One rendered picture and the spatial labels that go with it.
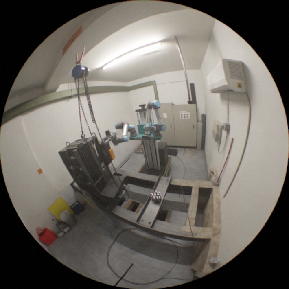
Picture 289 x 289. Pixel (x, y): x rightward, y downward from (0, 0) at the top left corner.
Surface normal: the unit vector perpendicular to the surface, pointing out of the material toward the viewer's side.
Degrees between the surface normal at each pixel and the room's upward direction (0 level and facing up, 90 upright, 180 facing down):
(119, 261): 0
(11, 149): 90
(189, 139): 90
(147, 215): 0
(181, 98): 90
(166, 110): 90
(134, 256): 0
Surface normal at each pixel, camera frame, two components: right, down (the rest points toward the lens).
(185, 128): -0.42, 0.44
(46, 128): 0.89, 0.04
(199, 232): -0.18, -0.89
